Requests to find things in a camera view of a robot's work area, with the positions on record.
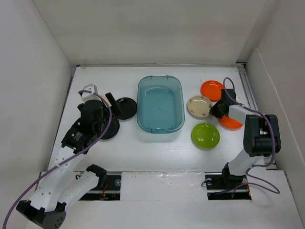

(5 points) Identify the beige plate with small motifs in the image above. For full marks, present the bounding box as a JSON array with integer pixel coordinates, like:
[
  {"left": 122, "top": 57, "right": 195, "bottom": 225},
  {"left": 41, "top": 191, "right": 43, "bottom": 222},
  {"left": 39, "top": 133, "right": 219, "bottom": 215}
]
[{"left": 186, "top": 95, "right": 213, "bottom": 119}]

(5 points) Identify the green plate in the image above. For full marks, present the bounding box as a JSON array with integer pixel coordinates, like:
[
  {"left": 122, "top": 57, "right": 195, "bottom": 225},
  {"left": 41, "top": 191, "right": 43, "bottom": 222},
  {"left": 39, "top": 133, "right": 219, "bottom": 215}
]
[{"left": 191, "top": 123, "right": 220, "bottom": 149}]

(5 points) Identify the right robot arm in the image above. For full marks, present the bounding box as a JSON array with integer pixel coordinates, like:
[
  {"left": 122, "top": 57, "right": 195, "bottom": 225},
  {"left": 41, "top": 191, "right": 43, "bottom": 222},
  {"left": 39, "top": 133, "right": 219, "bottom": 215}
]
[{"left": 208, "top": 89, "right": 281, "bottom": 193}]

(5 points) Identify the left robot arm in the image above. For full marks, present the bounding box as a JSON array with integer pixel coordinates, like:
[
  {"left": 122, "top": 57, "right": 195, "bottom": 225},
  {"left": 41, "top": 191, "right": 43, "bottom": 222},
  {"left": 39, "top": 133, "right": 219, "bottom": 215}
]
[{"left": 16, "top": 90, "right": 121, "bottom": 229}]

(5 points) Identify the black plate near bin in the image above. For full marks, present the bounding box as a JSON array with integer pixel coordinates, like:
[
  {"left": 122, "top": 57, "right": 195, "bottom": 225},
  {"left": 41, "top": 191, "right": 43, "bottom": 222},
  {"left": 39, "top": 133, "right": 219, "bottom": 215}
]
[{"left": 116, "top": 97, "right": 137, "bottom": 120}]

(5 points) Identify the teal transparent plastic bin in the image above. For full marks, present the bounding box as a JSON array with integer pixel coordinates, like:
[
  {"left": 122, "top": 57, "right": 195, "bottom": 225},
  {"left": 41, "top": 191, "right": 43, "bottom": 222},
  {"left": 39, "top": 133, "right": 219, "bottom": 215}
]
[{"left": 137, "top": 75, "right": 185, "bottom": 134}]

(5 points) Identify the orange plate far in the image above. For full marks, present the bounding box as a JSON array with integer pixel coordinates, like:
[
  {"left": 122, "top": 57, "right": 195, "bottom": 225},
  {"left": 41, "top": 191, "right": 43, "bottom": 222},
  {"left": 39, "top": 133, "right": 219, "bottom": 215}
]
[{"left": 201, "top": 80, "right": 224, "bottom": 102}]

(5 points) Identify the orange plate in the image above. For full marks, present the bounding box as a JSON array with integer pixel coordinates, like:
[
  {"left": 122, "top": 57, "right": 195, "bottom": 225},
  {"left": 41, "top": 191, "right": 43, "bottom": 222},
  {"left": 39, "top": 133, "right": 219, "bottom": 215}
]
[
  {"left": 218, "top": 115, "right": 243, "bottom": 130},
  {"left": 201, "top": 80, "right": 224, "bottom": 102}
]

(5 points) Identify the orange plate near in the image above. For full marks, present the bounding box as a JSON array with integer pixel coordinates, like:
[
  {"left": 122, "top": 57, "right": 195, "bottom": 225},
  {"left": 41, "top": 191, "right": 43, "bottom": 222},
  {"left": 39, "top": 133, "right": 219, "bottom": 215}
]
[{"left": 218, "top": 115, "right": 243, "bottom": 130}]

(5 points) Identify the black plate front left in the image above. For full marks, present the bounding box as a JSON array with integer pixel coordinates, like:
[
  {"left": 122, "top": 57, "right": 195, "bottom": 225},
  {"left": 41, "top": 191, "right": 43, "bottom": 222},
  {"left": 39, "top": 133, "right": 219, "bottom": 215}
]
[{"left": 101, "top": 117, "right": 120, "bottom": 140}]

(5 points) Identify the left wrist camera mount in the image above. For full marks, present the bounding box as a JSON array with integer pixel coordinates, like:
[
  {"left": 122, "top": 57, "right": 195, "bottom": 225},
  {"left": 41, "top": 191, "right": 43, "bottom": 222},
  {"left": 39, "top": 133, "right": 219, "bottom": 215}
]
[{"left": 80, "top": 83, "right": 99, "bottom": 103}]

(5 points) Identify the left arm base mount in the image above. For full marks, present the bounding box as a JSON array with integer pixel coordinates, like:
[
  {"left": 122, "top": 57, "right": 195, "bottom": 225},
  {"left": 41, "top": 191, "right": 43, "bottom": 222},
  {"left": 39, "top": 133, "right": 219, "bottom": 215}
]
[{"left": 80, "top": 172, "right": 122, "bottom": 201}]

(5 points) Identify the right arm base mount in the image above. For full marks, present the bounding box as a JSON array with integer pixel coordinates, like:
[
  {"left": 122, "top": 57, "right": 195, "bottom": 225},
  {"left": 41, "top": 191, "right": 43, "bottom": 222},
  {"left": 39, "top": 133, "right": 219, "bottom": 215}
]
[{"left": 202, "top": 173, "right": 252, "bottom": 200}]

